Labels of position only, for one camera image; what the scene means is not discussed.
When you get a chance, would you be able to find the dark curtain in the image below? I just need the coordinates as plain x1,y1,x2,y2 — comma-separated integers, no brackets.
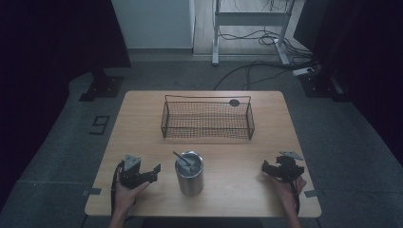
293,0,403,160
0,0,133,210

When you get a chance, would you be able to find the black stand base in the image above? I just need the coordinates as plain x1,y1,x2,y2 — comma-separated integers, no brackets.
298,71,351,103
78,69,125,103

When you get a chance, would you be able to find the person's right hand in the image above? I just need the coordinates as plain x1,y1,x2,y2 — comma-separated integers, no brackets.
271,175,308,207

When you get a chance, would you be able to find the white cabinet panel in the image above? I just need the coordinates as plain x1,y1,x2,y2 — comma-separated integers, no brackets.
110,0,197,50

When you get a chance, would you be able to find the black wire mesh basket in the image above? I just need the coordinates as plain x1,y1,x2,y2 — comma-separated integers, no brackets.
160,94,256,142

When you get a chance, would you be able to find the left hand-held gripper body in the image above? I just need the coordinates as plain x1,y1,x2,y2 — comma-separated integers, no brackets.
119,154,159,190

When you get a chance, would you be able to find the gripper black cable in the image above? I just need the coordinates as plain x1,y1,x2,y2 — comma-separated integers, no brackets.
110,161,125,218
291,177,301,217

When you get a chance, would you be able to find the person's left hand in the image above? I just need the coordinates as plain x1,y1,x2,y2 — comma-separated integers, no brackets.
113,180,151,213

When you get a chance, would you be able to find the spoon in cup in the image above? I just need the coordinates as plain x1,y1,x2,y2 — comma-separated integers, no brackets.
172,150,195,169

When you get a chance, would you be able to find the tangle of black floor cables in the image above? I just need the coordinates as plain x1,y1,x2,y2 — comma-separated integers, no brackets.
212,28,321,92

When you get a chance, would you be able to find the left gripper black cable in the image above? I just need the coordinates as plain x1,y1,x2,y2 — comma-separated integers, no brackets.
110,161,125,218

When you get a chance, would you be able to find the stainless steel tumbler cup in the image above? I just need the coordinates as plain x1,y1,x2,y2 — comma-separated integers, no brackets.
174,150,205,197

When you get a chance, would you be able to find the white power strip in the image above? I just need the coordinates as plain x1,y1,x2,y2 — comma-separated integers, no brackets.
291,66,316,77

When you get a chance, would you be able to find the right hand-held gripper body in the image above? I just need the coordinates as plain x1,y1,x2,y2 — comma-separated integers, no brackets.
271,150,306,183

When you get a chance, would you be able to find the white desk frame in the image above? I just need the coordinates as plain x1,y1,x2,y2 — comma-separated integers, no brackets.
211,0,297,67

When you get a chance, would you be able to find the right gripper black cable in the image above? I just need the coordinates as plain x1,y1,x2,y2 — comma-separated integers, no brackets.
291,177,301,217

